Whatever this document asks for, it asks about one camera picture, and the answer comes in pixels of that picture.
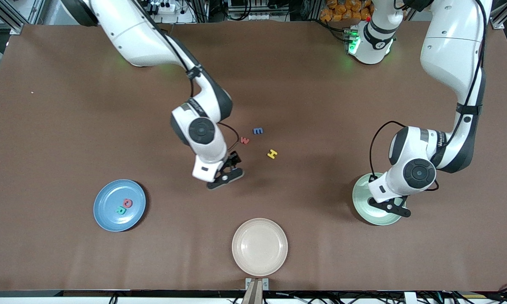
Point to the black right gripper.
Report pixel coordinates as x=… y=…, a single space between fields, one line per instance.
x=233 y=159

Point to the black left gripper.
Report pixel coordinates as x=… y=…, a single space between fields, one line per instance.
x=372 y=177

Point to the red lowercase letter w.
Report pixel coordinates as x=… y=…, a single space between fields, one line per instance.
x=244 y=141

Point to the yellow letter H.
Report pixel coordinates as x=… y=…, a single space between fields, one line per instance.
x=272 y=154

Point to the red letter Q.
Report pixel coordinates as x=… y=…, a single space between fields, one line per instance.
x=125 y=205

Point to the teal letter R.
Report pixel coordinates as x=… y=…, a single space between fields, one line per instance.
x=118 y=210

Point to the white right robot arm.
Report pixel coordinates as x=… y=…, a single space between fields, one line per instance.
x=131 y=33

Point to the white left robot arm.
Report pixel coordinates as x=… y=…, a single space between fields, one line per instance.
x=452 y=42

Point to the green plate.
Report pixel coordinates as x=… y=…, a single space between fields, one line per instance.
x=360 y=202

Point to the blue lowercase letter m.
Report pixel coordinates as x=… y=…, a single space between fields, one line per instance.
x=258 y=131

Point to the beige plate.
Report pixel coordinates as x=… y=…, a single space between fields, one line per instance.
x=260 y=247

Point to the blue plate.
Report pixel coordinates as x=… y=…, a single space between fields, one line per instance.
x=105 y=215

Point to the white power strip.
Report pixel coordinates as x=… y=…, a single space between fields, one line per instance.
x=167 y=7

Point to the table cover cloth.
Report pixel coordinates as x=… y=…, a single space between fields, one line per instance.
x=67 y=126

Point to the bag of orange items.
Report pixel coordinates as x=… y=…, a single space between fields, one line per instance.
x=342 y=10

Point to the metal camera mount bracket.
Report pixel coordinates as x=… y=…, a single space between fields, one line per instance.
x=257 y=291

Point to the aluminium frame profile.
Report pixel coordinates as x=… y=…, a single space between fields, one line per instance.
x=16 y=28
x=496 y=23

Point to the black table edge rail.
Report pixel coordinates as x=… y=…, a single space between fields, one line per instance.
x=25 y=293

